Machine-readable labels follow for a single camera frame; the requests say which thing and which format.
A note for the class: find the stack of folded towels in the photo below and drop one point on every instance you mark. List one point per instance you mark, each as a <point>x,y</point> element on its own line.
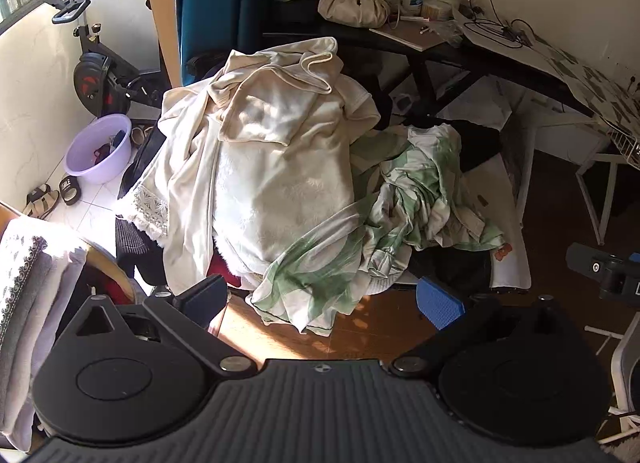
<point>30,293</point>

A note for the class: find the black exercise bike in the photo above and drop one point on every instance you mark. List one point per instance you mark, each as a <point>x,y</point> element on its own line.
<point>95,78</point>

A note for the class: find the white embossed blanket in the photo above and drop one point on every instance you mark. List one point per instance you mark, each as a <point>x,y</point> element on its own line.
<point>280,203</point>

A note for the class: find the black slide sandal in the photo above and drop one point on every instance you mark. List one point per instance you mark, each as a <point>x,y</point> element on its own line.
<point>69,190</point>

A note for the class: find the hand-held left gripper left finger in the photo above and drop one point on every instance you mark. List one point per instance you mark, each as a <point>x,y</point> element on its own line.
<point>202,300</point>

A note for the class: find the purple plastic basin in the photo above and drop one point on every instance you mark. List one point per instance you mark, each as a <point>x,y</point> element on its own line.
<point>82,163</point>

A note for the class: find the black desk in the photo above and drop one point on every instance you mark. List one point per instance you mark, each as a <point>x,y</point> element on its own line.
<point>450,60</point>

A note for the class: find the beige slipper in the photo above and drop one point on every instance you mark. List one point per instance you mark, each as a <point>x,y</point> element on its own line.
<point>140,135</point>

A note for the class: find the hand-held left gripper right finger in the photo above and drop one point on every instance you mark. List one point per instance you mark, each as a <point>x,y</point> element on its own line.
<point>437,303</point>

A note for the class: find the dark knit garment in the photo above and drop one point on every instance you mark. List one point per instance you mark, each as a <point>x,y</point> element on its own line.
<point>132,243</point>

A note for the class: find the cream long-sleeved top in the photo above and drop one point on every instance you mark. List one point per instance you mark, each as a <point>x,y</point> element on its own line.
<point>270,108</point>

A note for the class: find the white metal stand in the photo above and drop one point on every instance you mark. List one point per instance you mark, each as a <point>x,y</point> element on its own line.
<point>627,358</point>

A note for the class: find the brown notebook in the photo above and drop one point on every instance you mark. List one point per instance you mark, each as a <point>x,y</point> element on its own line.
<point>407,33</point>

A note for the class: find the light grey desk mat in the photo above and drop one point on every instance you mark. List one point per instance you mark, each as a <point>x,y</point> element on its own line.
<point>500,55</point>

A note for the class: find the green floral bedsheet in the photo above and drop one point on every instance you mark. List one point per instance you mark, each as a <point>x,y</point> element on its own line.
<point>415,183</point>

